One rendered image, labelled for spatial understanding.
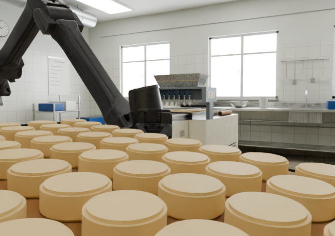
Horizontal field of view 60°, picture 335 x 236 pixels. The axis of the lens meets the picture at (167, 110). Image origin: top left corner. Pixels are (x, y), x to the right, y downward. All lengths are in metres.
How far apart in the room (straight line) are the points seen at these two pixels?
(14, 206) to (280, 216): 0.15
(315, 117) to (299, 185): 5.03
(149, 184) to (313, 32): 5.82
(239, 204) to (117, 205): 0.07
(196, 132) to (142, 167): 2.77
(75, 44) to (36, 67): 6.13
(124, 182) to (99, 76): 0.51
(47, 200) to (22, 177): 0.05
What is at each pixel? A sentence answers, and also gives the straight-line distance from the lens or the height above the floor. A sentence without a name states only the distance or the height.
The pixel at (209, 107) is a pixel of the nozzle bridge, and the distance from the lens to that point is 3.06.
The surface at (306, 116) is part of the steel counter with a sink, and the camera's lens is 5.27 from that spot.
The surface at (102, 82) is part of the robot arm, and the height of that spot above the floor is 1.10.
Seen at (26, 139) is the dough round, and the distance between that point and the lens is 0.43.
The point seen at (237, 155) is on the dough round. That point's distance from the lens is 0.34.
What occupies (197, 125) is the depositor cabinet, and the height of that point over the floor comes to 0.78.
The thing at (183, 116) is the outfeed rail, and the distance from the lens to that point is 2.95.
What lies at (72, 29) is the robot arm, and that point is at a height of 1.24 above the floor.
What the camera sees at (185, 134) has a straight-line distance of 2.99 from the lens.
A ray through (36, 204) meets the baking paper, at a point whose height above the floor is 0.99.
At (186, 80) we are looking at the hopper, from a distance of 3.11.
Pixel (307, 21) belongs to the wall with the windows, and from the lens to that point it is 6.04.
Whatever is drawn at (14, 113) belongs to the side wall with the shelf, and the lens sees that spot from 6.56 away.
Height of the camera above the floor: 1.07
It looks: 3 degrees down
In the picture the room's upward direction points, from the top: straight up
